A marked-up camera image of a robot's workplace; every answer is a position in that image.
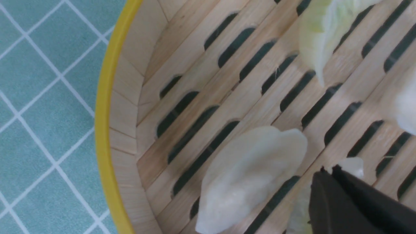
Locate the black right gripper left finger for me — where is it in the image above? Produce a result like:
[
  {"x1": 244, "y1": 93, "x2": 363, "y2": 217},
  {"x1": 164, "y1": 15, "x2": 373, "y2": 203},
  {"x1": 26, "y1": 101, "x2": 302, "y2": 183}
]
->
[{"x1": 308, "y1": 167, "x2": 382, "y2": 234}]

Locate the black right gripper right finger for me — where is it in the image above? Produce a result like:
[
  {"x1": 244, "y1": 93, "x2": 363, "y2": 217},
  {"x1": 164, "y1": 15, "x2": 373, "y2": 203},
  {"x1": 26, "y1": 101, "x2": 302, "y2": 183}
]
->
[{"x1": 332, "y1": 165, "x2": 416, "y2": 234}]

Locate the white dumpling front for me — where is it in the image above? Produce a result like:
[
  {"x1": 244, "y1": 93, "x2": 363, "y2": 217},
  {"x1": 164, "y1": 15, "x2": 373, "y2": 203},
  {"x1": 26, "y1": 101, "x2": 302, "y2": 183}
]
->
[{"x1": 195, "y1": 125, "x2": 308, "y2": 234}]

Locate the white dumpling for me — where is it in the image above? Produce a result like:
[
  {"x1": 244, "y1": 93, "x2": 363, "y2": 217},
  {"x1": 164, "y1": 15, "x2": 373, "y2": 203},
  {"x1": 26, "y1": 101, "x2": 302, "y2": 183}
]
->
[
  {"x1": 195, "y1": 125, "x2": 308, "y2": 234},
  {"x1": 393, "y1": 66, "x2": 416, "y2": 135}
]

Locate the pale green dumpling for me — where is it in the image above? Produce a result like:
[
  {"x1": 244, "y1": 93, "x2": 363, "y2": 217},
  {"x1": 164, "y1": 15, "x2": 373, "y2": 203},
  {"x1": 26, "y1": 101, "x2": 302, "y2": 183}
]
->
[{"x1": 299, "y1": 0, "x2": 380, "y2": 86}]

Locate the bamboo steamer tray yellow rim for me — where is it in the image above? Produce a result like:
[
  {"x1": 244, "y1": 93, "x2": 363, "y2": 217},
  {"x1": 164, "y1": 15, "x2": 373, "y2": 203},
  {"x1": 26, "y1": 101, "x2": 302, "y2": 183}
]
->
[{"x1": 95, "y1": 0, "x2": 415, "y2": 234}]

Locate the green checkered tablecloth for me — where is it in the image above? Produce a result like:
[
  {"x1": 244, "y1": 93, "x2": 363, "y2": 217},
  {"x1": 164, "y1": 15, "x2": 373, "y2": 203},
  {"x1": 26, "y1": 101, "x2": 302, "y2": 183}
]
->
[{"x1": 0, "y1": 0, "x2": 125, "y2": 234}]

